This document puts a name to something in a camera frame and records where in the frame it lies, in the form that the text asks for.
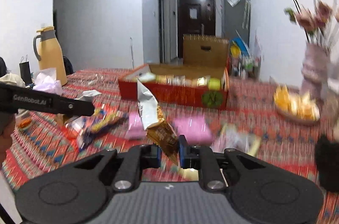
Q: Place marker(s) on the crumpled white tissue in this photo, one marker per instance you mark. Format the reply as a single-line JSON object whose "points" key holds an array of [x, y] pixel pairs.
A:
{"points": [[47, 81]]}

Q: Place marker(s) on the grey refrigerator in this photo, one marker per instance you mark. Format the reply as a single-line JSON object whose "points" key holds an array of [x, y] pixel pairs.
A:
{"points": [[236, 19]]}

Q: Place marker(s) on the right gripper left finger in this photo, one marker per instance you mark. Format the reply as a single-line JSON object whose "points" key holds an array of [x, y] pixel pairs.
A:
{"points": [[137, 159]]}

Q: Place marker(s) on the gold seed cracker packet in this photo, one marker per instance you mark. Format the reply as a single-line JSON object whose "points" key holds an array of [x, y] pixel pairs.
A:
{"points": [[159, 131]]}

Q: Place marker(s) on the orange cardboard tray box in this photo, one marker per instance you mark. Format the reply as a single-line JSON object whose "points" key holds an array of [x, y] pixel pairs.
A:
{"points": [[185, 85]]}

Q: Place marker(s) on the plate of orange slices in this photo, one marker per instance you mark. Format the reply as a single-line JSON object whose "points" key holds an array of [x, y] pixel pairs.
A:
{"points": [[298, 108]]}

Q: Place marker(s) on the pink textured vase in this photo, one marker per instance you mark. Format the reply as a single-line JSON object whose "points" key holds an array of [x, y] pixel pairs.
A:
{"points": [[314, 70]]}

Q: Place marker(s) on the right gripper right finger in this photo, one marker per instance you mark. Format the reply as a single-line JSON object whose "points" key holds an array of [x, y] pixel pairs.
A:
{"points": [[202, 159]]}

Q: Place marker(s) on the colourful patterned tablecloth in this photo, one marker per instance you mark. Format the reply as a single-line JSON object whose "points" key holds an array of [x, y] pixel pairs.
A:
{"points": [[42, 147]]}

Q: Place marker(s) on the yellow thermos jug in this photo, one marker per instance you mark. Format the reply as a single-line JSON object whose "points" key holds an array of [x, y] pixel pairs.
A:
{"points": [[48, 52]]}

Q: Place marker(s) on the dark entrance door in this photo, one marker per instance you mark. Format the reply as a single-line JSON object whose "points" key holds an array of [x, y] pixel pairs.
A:
{"points": [[195, 17]]}

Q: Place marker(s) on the person left hand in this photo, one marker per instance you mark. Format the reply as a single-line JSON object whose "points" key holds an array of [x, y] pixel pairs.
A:
{"points": [[6, 140]]}

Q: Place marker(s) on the pink snack packet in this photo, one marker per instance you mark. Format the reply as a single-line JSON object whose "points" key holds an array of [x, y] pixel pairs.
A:
{"points": [[195, 129]]}

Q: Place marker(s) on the red anime chip bag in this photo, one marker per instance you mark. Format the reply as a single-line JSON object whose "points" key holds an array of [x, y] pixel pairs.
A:
{"points": [[83, 131]]}

